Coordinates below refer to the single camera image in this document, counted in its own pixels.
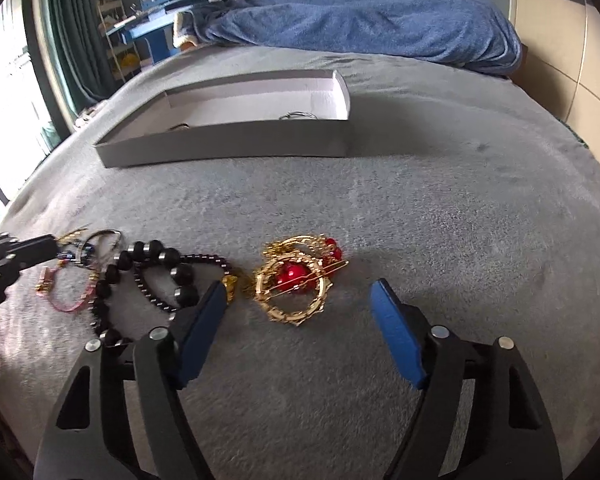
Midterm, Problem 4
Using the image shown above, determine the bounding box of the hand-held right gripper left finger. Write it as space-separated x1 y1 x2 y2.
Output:
32 280 228 480

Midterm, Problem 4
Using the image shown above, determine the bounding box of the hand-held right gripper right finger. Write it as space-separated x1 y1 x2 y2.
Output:
370 279 563 480

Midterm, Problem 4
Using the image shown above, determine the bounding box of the blue bead bracelet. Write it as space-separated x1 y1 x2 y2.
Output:
57 242 98 268

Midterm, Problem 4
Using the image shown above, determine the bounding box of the pink cord bracelet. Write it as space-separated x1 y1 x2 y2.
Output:
36 265 98 316

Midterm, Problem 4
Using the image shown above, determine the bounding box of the small dark bead bracelet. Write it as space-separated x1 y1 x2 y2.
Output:
132 255 243 318

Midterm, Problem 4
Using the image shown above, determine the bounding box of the large black bead bracelet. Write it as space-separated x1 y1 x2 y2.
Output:
91 240 201 348

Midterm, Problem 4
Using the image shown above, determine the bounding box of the thin metal ring bangle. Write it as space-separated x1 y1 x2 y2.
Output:
82 229 123 261

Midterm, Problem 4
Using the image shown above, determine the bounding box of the gold red hair ornament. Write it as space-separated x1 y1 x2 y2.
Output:
252 232 351 328

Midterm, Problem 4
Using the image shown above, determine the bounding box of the grey cardboard box tray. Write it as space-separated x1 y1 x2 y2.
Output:
94 69 352 168

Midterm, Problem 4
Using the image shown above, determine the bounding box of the window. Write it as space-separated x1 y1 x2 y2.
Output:
0 0 56 201

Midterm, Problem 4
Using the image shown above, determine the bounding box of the teal curtain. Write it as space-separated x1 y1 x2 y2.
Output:
32 0 113 126

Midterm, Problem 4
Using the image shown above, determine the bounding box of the white rack cart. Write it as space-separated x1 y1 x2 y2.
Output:
96 0 141 81

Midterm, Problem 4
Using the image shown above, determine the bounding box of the blue desk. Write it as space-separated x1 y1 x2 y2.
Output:
105 0 231 66

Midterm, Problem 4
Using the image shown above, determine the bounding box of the blue fleece blanket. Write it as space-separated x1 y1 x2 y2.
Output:
172 0 523 77

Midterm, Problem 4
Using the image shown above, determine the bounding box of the beige wardrobe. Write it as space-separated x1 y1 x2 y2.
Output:
507 0 600 146

